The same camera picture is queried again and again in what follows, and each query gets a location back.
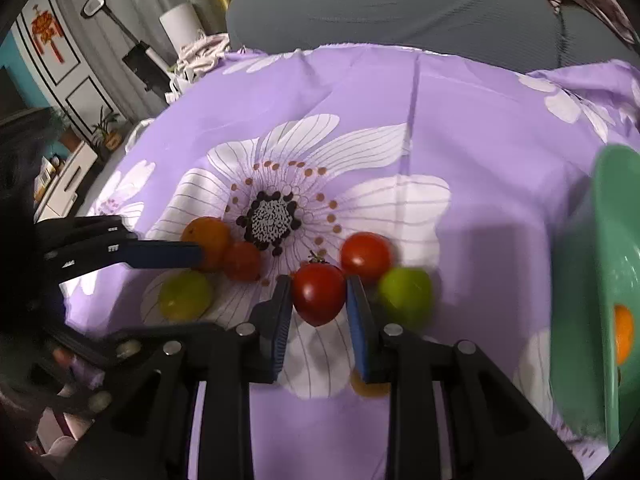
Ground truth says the round green tomato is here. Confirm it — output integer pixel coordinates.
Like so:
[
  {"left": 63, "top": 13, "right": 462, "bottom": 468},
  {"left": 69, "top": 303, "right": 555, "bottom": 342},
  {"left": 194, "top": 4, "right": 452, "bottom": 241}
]
[{"left": 157, "top": 270, "right": 214, "bottom": 322}]

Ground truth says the purple floral tablecloth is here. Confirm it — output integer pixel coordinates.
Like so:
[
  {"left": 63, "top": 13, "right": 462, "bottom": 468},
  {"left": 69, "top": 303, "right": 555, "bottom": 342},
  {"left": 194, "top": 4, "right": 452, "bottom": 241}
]
[{"left": 91, "top": 44, "right": 639, "bottom": 474}]

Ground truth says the red Chinese knot decoration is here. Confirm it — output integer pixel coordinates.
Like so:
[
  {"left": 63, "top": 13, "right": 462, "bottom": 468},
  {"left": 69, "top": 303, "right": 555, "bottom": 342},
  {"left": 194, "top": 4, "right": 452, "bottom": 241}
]
[{"left": 30, "top": 6, "right": 65, "bottom": 64}]

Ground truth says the white cylindrical lamp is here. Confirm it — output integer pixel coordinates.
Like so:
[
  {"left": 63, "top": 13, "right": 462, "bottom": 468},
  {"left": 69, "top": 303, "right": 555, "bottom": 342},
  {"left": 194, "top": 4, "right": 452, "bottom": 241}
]
[{"left": 160, "top": 2, "right": 204, "bottom": 53}]

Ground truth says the green plastic bowl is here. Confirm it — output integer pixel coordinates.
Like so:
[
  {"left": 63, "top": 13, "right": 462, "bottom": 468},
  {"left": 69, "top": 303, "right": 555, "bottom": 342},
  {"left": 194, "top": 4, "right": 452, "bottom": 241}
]
[{"left": 550, "top": 144, "right": 639, "bottom": 448}]

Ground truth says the black phone stand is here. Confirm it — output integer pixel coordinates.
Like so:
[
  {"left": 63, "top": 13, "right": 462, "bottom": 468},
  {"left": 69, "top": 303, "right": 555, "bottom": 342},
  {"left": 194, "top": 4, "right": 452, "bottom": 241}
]
[{"left": 80, "top": 0, "right": 170, "bottom": 100}]

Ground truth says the grey sofa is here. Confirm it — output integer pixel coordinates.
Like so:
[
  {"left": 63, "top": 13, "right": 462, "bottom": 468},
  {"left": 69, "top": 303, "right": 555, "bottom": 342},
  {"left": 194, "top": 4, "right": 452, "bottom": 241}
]
[{"left": 227, "top": 0, "right": 639, "bottom": 73}]

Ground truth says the potted green plant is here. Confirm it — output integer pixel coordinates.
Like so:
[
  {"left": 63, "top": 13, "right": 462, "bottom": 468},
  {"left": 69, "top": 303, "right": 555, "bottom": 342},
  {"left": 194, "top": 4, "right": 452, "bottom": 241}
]
[{"left": 93, "top": 106, "right": 122, "bottom": 152}]

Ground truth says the large orange tomato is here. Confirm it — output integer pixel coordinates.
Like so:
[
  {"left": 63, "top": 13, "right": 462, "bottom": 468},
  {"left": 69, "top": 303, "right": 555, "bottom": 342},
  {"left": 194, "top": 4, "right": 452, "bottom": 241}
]
[{"left": 180, "top": 217, "right": 232, "bottom": 273}]

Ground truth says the small yellow-orange tomato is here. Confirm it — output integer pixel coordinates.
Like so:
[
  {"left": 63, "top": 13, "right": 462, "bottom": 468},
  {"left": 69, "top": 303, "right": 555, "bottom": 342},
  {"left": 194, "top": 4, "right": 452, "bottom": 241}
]
[{"left": 349, "top": 370, "right": 390, "bottom": 399}]

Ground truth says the large green oval tomato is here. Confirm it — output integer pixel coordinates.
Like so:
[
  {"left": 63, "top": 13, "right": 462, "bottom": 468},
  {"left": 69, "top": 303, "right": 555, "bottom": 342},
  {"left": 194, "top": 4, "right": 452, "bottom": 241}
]
[{"left": 378, "top": 266, "right": 435, "bottom": 332}]

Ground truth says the small red tomato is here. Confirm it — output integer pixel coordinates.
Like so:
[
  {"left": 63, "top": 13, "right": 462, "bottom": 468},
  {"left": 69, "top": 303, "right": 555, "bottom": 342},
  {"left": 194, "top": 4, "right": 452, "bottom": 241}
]
[{"left": 222, "top": 242, "right": 262, "bottom": 283}]

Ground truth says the orange fruit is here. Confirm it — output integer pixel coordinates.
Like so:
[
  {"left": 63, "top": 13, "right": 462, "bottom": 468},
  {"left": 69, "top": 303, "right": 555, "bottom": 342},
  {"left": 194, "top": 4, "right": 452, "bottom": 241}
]
[{"left": 614, "top": 304, "right": 634, "bottom": 365}]

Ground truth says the white crumpled cloth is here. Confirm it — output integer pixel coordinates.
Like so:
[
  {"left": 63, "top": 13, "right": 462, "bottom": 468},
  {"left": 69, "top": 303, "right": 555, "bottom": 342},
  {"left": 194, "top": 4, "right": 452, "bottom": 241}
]
[{"left": 165, "top": 30, "right": 230, "bottom": 104}]

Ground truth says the white TV cabinet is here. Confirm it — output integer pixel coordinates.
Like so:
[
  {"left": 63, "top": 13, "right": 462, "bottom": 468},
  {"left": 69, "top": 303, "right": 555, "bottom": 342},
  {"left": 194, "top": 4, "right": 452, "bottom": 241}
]
[{"left": 34, "top": 142, "right": 98, "bottom": 222}]

